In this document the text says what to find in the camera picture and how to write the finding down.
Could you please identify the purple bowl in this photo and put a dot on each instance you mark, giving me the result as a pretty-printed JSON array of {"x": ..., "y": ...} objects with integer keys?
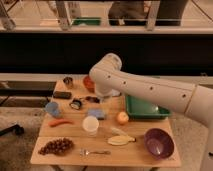
[{"x": 159, "y": 143}]

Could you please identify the red yellow apple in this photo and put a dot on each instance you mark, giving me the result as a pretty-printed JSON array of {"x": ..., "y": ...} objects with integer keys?
[{"x": 122, "y": 118}]

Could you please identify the black eraser block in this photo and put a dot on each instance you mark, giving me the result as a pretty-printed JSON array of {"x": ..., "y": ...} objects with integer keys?
[{"x": 62, "y": 95}]

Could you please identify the blue sponge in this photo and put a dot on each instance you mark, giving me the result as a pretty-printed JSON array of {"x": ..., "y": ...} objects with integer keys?
[{"x": 98, "y": 113}]

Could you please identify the red bowl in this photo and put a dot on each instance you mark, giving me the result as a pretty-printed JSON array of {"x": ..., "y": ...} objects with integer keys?
[{"x": 88, "y": 84}]

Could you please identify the green box behind glass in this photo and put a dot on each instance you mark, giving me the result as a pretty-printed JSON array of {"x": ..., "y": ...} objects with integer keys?
[{"x": 88, "y": 21}]

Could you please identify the silver fork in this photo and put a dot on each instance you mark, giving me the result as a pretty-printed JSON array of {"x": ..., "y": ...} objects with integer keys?
[{"x": 85, "y": 152}]

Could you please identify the yellow banana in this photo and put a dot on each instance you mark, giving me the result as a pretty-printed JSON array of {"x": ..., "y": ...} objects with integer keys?
[{"x": 120, "y": 140}]

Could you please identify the bunch of dark grapes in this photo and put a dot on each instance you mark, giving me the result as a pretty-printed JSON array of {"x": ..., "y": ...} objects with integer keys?
[{"x": 57, "y": 147}]

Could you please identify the black handled tool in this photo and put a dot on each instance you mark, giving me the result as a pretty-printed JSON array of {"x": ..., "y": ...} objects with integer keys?
[{"x": 92, "y": 99}]

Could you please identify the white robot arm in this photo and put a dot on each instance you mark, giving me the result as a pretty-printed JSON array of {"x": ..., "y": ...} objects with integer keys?
[{"x": 192, "y": 100}]

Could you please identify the black tape measure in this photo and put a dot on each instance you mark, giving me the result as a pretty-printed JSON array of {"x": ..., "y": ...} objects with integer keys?
[{"x": 76, "y": 104}]

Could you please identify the clear plastic wrapper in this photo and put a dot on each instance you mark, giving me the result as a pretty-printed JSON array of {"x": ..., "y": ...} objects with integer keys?
[{"x": 118, "y": 131}]

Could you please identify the white plastic cup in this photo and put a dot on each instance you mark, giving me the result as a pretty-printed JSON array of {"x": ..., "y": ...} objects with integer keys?
[{"x": 90, "y": 124}]

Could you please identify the orange carrot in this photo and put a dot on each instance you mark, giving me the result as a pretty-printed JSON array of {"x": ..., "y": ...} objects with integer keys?
[{"x": 57, "y": 122}]

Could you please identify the blue plastic cup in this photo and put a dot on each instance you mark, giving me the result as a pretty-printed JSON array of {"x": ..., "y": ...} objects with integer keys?
[{"x": 52, "y": 108}]

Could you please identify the small metal cup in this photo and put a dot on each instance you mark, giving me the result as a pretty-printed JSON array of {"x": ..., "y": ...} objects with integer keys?
[{"x": 68, "y": 81}]

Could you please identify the green plastic tray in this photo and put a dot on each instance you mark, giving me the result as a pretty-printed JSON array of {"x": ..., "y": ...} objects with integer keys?
[{"x": 140, "y": 109}]

